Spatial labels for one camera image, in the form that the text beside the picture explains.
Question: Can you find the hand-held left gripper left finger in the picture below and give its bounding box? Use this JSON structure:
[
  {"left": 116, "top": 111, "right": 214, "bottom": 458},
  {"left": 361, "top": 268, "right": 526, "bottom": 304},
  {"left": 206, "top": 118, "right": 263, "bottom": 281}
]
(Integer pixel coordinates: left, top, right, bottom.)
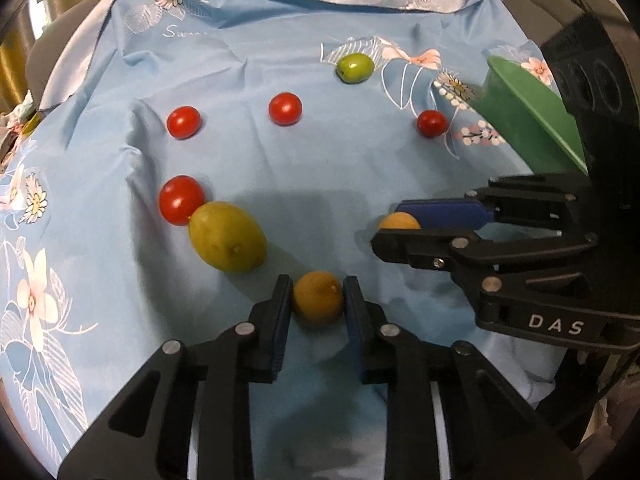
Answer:
[{"left": 57, "top": 274, "right": 293, "bottom": 480}]

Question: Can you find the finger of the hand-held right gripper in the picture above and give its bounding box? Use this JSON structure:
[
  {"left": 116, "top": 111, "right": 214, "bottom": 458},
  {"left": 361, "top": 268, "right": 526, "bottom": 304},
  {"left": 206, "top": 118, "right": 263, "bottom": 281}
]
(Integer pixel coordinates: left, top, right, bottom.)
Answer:
[
  {"left": 371, "top": 227, "right": 600, "bottom": 291},
  {"left": 392, "top": 172, "right": 596, "bottom": 233}
]

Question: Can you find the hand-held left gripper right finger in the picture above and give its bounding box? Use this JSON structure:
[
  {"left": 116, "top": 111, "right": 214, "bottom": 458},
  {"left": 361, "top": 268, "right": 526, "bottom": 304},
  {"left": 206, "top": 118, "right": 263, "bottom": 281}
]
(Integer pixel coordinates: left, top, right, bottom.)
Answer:
[{"left": 343, "top": 276, "right": 583, "bottom": 480}]

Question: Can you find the orange kumquat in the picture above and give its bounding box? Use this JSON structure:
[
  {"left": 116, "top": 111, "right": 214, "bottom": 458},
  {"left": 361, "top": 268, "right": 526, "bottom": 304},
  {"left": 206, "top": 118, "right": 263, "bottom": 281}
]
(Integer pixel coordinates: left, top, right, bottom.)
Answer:
[
  {"left": 292, "top": 271, "right": 345, "bottom": 329},
  {"left": 378, "top": 212, "right": 422, "bottom": 232}
]

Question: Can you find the small red tomato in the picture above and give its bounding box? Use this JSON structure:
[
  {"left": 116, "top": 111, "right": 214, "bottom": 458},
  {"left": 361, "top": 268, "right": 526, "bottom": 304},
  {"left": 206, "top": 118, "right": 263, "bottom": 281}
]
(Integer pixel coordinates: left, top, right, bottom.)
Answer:
[
  {"left": 268, "top": 92, "right": 304, "bottom": 127},
  {"left": 166, "top": 105, "right": 202, "bottom": 140},
  {"left": 417, "top": 110, "right": 449, "bottom": 139}
]

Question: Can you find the large yellow-green fruit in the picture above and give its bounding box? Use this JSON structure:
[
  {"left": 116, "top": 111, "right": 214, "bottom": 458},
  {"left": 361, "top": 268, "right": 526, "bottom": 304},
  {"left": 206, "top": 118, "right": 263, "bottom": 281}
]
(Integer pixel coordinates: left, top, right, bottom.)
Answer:
[{"left": 188, "top": 201, "right": 268, "bottom": 275}]

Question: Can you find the green bowl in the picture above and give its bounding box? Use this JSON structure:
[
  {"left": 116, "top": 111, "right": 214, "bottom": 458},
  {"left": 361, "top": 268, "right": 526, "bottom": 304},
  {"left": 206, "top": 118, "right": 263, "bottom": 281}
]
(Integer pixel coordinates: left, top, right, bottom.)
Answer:
[{"left": 467, "top": 55, "right": 591, "bottom": 177}]

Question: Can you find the large red tomato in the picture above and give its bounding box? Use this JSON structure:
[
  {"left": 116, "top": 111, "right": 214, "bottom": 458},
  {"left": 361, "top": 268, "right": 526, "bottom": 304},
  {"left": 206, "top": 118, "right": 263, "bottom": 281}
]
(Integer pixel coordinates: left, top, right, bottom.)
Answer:
[{"left": 158, "top": 175, "right": 207, "bottom": 227}]

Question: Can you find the small green fruit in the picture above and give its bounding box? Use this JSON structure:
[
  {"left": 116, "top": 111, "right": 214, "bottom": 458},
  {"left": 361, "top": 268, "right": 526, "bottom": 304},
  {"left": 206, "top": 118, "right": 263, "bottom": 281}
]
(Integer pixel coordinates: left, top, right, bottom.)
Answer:
[{"left": 336, "top": 53, "right": 375, "bottom": 84}]

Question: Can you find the blue floral cloth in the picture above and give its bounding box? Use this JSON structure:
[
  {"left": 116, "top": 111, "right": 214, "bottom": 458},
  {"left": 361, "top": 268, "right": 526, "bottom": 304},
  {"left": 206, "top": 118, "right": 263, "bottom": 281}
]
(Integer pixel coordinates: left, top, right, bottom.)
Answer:
[{"left": 0, "top": 0, "right": 586, "bottom": 480}]

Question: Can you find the crumpled patterned cloth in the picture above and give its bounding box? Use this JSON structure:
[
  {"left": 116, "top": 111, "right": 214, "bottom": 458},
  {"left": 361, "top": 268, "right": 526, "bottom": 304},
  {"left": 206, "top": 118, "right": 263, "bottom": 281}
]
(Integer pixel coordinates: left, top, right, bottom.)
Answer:
[{"left": 0, "top": 95, "right": 41, "bottom": 151}]

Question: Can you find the yellow patterned curtain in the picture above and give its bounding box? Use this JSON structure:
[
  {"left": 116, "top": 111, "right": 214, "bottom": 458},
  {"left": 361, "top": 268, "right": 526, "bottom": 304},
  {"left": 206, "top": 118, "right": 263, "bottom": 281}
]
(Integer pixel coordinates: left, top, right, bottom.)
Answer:
[{"left": 0, "top": 0, "right": 56, "bottom": 113}]

